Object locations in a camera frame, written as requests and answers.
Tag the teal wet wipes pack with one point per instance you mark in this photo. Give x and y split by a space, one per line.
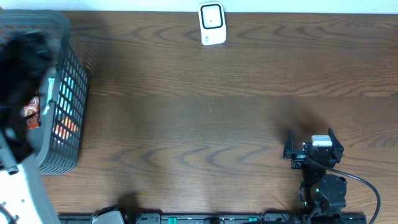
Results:
65 90

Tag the orange tissue pack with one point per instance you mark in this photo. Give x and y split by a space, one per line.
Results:
66 129

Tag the red Top chocolate bar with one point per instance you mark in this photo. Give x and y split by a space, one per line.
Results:
31 112

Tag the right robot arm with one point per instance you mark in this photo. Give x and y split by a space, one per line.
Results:
323 194

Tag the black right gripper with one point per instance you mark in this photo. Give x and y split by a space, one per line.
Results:
338 151

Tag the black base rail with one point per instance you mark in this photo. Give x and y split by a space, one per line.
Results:
156 218

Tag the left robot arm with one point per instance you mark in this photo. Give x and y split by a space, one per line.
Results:
25 59

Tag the white barcode scanner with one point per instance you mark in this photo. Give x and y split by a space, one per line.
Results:
212 23

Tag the grey plastic mesh basket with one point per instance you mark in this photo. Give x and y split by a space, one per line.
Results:
54 155

